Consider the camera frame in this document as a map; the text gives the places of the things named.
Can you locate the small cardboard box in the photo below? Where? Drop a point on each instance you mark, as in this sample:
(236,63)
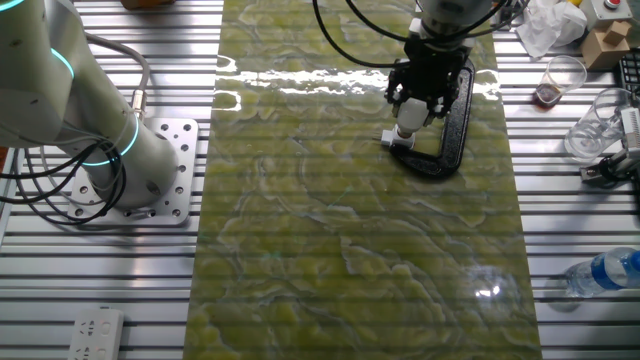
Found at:
(600,52)

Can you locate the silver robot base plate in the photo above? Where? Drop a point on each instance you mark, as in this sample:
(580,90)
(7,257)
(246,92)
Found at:
(180,150)

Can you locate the black keyboard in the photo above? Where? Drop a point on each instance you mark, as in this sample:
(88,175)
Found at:
(631,72)

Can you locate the white light bulb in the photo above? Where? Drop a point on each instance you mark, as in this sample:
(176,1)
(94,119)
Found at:
(412,115)

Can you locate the plastic cup with brown liquid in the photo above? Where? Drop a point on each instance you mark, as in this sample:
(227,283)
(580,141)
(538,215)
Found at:
(547,95)

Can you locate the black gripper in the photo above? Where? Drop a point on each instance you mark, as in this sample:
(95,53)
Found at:
(432,70)

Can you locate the green marble pattern mat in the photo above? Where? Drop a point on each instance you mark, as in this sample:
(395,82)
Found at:
(325,225)

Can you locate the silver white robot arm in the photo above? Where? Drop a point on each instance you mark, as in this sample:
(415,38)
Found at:
(50,75)

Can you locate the light wooden block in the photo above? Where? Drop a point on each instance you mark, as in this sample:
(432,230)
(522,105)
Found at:
(617,32)

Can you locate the white power strip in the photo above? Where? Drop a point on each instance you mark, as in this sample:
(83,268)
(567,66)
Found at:
(95,332)

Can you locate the water bottle with blue cap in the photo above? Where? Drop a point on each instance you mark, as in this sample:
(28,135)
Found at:
(605,272)

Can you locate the grey emergency stop box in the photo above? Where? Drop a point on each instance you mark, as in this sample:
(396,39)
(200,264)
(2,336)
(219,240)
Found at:
(597,15)

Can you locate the black C-clamp with steel screw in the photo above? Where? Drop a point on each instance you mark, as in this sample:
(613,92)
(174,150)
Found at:
(457,130)

